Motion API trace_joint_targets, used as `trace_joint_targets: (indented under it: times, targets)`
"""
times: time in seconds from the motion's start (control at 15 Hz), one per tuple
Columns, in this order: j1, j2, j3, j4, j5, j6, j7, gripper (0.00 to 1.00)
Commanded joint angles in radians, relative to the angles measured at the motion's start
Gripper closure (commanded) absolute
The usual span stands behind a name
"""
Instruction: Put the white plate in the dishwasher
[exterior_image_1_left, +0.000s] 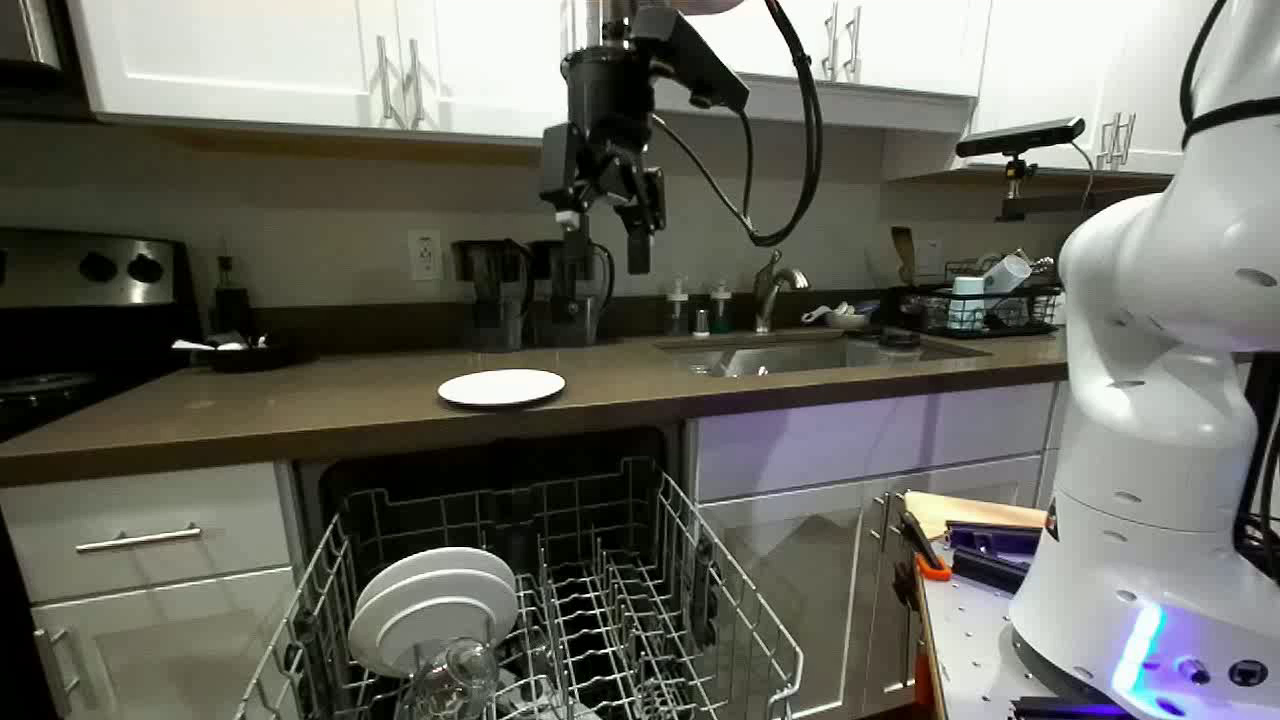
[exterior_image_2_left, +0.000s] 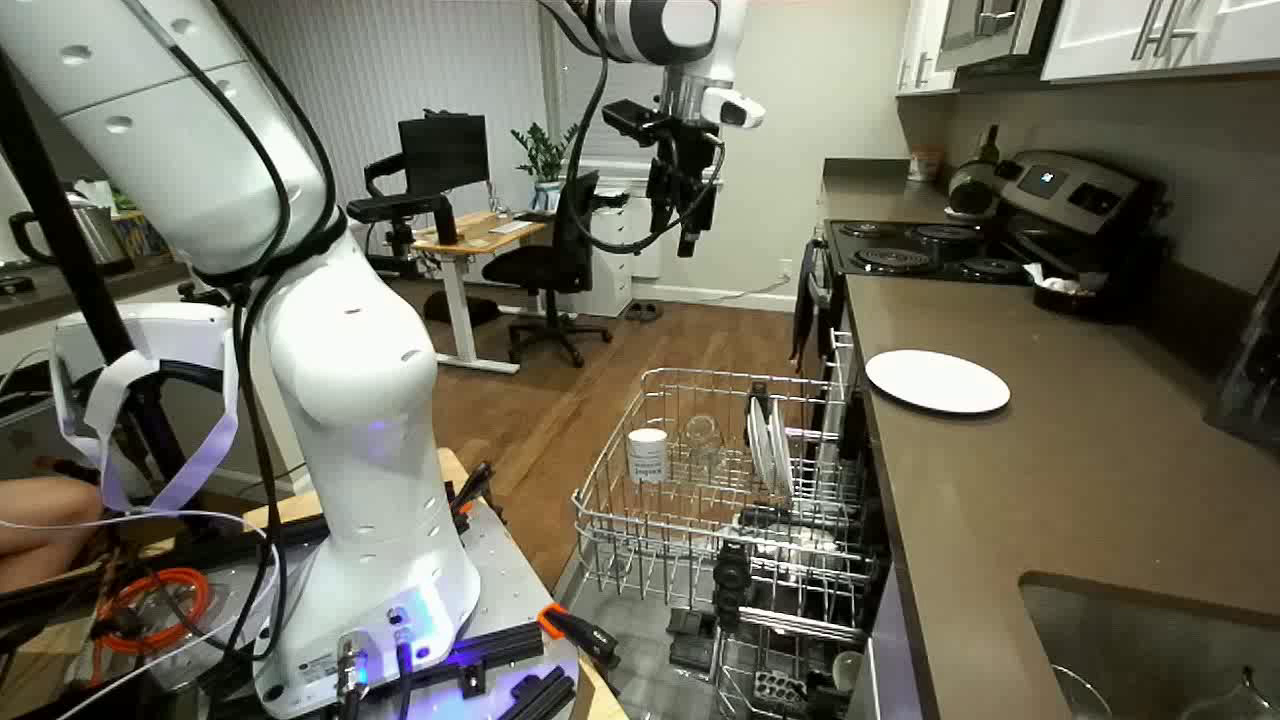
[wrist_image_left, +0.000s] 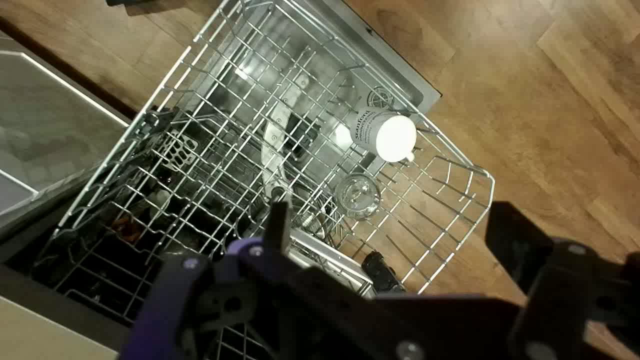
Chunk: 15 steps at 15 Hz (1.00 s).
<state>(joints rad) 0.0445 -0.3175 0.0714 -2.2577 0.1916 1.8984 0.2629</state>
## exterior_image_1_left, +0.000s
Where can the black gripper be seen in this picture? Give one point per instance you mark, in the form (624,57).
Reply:
(596,152)

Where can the white round plate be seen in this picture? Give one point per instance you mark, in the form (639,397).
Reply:
(503,390)

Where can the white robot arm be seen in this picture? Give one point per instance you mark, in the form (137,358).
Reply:
(1154,578)

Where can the stainless steel sink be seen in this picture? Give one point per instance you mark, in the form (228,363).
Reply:
(773,358)

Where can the chrome kitchen faucet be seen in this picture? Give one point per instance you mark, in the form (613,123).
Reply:
(768,287)

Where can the white upper cabinets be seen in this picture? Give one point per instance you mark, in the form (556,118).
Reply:
(494,64)

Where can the white cabinets under sink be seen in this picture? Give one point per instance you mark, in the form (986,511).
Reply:
(804,502)

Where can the black dish drying rack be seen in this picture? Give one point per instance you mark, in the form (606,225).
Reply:
(988,297)

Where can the stacked white plates in rack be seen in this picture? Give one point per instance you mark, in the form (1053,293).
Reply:
(429,600)

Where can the clear glass in rack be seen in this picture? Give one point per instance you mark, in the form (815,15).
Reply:
(459,684)

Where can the black stove with knobs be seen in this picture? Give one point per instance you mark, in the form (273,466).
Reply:
(87,317)

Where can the white lower drawer cabinet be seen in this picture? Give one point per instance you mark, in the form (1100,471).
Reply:
(155,595)

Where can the white wall outlet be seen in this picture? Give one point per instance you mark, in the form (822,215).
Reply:
(424,249)

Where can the white wire dishwasher rack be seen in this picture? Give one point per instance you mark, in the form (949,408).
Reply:
(631,605)

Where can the black camera on stand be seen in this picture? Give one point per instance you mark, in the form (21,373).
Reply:
(1013,148)

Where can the orange handled tool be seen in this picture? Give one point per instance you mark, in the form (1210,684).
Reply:
(930,560)

